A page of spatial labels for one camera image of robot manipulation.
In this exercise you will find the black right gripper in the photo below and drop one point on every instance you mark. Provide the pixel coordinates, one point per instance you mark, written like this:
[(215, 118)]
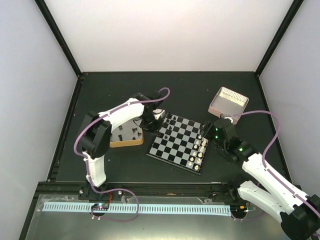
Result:
[(206, 131)]

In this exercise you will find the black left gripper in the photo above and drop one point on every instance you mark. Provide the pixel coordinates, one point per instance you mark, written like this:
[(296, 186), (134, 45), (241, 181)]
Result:
[(153, 130)]

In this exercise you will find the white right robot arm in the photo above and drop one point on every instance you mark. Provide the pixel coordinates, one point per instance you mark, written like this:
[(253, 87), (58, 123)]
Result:
[(296, 211)]

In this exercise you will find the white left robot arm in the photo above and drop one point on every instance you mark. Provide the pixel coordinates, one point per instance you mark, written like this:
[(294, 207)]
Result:
[(96, 134)]

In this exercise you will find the white knight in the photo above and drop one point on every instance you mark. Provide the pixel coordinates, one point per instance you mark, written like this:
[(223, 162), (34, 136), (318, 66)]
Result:
[(205, 141)]

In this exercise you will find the yellow bear tin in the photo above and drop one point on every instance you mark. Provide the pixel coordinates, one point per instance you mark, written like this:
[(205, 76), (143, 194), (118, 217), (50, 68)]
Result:
[(129, 138)]

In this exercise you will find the pink patterned tray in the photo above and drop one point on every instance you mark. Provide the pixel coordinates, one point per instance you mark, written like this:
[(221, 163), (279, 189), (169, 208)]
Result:
[(228, 103)]

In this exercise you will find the black white chessboard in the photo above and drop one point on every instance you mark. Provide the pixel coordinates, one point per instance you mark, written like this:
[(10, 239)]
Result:
[(178, 148)]

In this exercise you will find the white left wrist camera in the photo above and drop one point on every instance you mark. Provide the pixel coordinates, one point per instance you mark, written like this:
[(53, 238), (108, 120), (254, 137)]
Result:
[(158, 114)]

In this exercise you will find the black front mounting rail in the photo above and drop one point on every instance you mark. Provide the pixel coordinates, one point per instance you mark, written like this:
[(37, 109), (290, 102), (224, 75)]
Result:
[(221, 192)]

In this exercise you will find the light blue slotted rail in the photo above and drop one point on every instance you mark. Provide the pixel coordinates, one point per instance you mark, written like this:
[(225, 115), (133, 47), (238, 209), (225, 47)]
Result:
[(131, 208)]

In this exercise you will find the black right frame post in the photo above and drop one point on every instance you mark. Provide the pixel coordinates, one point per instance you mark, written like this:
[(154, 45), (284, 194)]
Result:
[(283, 27)]

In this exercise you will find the black corner frame post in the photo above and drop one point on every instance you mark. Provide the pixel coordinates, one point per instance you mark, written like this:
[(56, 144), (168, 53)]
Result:
[(47, 15)]

